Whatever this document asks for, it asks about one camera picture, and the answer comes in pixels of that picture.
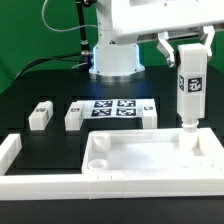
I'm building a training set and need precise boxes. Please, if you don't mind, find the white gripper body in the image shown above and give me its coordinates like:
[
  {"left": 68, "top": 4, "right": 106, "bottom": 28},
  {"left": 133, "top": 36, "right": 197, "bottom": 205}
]
[{"left": 111, "top": 0, "right": 224, "bottom": 44}]

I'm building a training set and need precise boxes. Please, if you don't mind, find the white desk tabletop tray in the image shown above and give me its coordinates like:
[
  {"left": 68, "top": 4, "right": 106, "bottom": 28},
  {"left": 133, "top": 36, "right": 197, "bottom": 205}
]
[{"left": 82, "top": 128, "right": 224, "bottom": 174}]

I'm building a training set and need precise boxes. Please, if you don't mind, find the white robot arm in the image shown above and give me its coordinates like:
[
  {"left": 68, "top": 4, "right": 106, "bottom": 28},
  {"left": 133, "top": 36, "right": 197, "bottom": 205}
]
[{"left": 90, "top": 0, "right": 224, "bottom": 81}]

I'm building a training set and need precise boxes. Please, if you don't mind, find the white U-shaped fence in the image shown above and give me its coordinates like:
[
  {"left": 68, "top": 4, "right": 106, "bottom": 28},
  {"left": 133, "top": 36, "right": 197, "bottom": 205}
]
[{"left": 0, "top": 132, "right": 224, "bottom": 201}]

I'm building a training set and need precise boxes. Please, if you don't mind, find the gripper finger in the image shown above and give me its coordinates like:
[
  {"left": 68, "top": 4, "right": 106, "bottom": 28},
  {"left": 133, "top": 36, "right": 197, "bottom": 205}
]
[
  {"left": 201, "top": 26, "right": 215, "bottom": 59},
  {"left": 157, "top": 31, "right": 175, "bottom": 68}
]

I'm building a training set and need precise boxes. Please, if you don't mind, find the black cable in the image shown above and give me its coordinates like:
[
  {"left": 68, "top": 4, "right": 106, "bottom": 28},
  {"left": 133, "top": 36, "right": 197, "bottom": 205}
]
[{"left": 13, "top": 0, "right": 93, "bottom": 83}]

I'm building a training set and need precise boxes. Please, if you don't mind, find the grey thin cable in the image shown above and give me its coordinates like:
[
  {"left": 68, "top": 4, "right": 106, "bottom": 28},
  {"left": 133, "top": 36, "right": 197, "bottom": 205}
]
[{"left": 41, "top": 0, "right": 99, "bottom": 34}]

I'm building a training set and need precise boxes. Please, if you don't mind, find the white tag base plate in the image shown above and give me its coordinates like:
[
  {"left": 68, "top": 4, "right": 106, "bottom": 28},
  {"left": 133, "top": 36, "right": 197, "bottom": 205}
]
[{"left": 79, "top": 99, "right": 156, "bottom": 119}]

